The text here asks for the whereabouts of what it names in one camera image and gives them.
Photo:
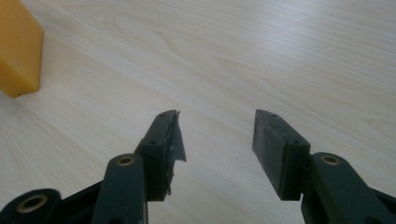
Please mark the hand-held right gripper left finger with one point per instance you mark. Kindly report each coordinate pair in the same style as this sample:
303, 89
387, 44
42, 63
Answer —
155, 161

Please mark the yellow block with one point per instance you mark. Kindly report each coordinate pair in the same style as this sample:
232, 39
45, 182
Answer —
17, 49

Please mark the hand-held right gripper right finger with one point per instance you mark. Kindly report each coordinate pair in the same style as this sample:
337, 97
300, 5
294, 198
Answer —
286, 161

